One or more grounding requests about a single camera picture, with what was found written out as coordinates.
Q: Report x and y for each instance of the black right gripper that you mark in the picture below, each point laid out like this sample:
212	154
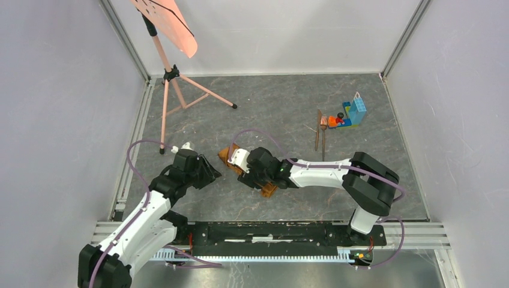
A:
248	179

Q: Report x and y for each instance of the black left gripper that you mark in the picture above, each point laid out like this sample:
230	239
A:
210	174

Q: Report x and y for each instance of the orange cloth napkin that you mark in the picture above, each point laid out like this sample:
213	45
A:
267	190

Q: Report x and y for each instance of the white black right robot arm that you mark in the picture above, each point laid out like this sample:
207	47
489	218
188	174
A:
371	184

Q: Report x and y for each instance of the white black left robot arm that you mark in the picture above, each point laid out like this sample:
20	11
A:
153	224

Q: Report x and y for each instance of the colourful toy brick build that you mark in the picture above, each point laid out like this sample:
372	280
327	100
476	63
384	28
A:
351	116

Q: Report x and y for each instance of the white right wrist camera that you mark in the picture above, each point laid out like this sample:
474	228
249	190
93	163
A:
238	161

